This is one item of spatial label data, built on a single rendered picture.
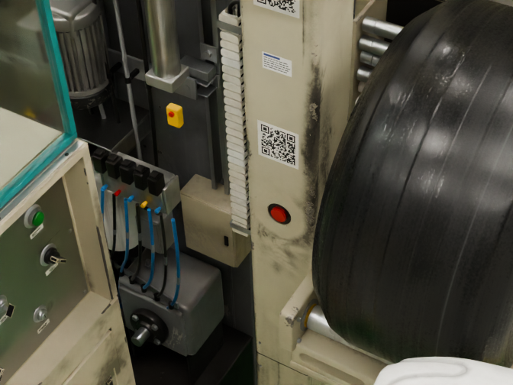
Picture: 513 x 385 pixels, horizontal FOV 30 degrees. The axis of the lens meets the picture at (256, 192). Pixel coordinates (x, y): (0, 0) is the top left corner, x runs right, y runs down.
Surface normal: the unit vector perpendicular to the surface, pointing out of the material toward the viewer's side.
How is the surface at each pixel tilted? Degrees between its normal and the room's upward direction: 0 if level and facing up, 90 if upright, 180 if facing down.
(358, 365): 0
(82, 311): 0
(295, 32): 90
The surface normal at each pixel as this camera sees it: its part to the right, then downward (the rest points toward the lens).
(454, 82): -0.19, -0.47
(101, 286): -0.51, 0.61
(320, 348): -0.03, -0.71
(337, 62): 0.86, 0.34
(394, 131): -0.33, -0.21
